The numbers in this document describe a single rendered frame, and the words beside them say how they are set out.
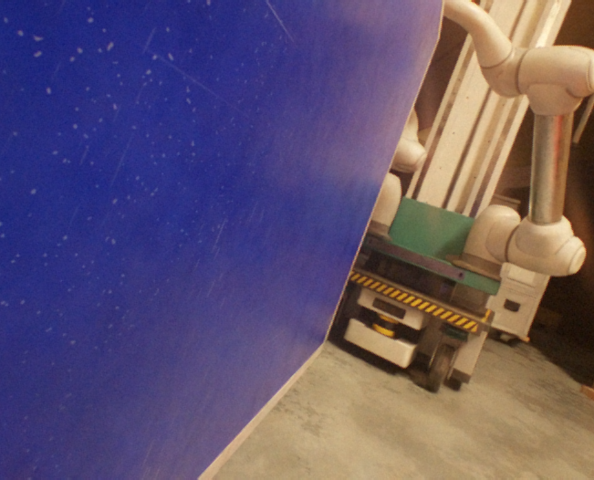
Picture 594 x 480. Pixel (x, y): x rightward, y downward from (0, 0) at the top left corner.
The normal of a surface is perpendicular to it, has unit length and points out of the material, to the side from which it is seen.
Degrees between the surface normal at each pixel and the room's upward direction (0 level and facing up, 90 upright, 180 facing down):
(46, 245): 90
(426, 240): 90
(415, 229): 90
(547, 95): 136
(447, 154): 90
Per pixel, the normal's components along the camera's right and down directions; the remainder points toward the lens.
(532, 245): -0.76, 0.39
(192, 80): 0.91, 0.35
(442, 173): -0.39, -0.11
